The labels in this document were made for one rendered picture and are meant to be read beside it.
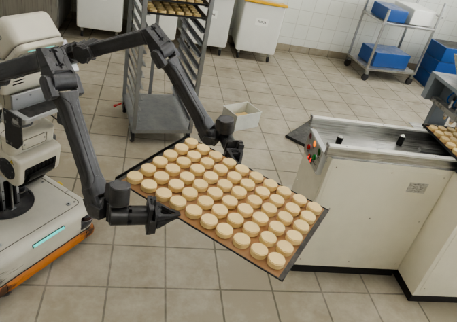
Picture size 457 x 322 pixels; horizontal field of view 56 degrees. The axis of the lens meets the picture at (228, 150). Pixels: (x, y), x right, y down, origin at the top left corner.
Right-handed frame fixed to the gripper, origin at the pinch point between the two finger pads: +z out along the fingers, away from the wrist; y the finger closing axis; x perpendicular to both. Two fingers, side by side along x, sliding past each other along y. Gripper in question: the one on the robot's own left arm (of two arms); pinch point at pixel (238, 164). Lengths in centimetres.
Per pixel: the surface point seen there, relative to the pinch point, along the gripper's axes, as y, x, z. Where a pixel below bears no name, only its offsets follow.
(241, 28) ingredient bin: 61, -123, -378
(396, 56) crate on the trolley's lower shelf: 64, -339, -349
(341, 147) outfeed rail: 10, -64, -31
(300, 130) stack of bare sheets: 99, -141, -198
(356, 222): 56, -88, -26
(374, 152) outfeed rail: 11, -82, -28
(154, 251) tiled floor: 101, 14, -53
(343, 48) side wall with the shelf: 85, -301, -420
